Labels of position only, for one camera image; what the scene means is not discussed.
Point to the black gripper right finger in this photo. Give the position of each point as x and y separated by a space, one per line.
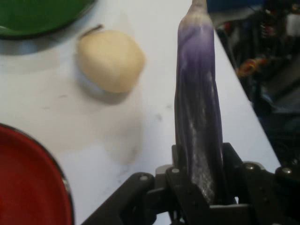
262 187

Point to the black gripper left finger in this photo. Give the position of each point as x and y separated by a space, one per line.
182 187

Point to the purple toy eggplant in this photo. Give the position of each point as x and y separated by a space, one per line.
197 93

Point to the pale yellow toy pear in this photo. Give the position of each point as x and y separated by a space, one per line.
110 61

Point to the red enamel plate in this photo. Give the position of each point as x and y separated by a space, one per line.
30 178

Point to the green enamel plate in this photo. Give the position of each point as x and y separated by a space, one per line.
35 16

